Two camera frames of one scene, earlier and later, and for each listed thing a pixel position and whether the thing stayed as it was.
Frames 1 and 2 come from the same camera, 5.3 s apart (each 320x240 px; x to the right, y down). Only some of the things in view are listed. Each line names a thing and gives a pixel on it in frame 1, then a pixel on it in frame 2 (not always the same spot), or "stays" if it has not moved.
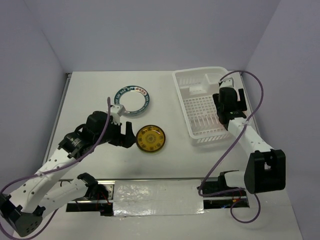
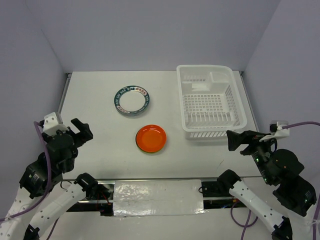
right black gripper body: (241, 104) to (259, 150)
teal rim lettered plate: (134, 99) stays
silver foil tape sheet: (154, 197) stays
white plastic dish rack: (195, 87) stays
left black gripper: (125, 140) to (85, 134)
